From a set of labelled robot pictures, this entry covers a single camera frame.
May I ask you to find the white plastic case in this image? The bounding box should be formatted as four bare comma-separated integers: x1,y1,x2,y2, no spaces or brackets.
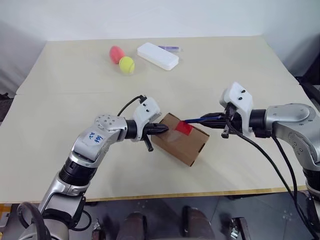
136,42,180,72

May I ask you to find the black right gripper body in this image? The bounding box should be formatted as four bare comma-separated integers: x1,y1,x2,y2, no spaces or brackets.
220,104,242,139

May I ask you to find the dark brown rounded shape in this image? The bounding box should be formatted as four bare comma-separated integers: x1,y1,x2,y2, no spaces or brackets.
182,205,216,240
115,211,149,240

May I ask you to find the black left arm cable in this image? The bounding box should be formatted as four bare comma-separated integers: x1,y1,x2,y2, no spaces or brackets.
16,94,147,240

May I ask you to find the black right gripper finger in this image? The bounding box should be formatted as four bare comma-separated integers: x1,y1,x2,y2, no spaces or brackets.
200,112,225,119
199,118,226,129

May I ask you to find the pink oval ball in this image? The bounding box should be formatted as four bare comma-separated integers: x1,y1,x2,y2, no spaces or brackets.
108,45,126,65

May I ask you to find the black stand frame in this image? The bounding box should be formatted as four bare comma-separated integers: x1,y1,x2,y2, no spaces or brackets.
295,71,320,106

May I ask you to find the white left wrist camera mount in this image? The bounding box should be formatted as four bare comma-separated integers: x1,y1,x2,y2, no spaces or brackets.
131,97,162,143

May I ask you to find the long black right arm cable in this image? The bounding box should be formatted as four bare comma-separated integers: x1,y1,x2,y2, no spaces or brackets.
226,129,316,240

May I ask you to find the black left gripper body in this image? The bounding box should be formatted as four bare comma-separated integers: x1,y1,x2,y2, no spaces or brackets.
141,122,156,153

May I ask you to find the red tape patch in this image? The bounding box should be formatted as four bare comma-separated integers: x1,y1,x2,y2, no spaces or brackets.
174,120,195,137

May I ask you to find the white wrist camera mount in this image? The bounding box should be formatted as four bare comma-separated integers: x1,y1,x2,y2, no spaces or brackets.
131,97,162,143
218,80,254,137

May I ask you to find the yellow tennis ball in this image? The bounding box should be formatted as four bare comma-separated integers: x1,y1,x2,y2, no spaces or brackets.
118,55,136,75

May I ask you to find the short black right arm cable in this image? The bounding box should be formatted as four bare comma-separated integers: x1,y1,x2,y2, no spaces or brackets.
271,136,305,221

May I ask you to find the purple pen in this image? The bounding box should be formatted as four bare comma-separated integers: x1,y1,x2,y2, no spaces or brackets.
157,44,182,53

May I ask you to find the brown cardboard box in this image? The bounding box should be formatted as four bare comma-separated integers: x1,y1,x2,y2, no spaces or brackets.
150,112,211,168

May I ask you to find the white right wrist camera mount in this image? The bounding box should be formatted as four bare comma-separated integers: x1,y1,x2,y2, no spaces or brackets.
218,80,254,137

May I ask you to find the blue pen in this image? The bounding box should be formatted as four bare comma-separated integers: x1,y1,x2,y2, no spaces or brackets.
183,114,224,125

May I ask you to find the metal table foot bracket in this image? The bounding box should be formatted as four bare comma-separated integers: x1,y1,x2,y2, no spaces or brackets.
229,216,249,240
91,217,107,240

